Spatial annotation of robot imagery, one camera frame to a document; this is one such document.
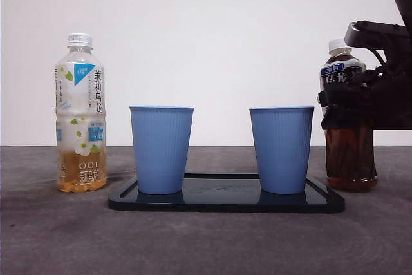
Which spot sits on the dark blue flat tray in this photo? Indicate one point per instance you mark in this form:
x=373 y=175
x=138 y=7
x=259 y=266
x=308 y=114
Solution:
x=222 y=202

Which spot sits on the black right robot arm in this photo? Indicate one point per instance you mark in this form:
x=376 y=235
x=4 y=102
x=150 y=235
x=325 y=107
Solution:
x=396 y=101

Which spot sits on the blue ribbed plastic cup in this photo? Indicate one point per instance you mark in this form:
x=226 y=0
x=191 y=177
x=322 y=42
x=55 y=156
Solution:
x=281 y=149
x=161 y=149

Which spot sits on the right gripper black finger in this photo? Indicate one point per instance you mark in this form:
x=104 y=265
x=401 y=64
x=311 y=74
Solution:
x=351 y=107

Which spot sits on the dark oolong tea bottle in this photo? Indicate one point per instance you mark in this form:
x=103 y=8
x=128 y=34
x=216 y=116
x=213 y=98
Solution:
x=351 y=159

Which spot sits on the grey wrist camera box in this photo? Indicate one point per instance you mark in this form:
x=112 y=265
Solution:
x=357 y=35

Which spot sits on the jasmine oolong tea bottle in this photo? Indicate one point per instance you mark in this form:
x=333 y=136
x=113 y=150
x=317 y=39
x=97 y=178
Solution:
x=80 y=172

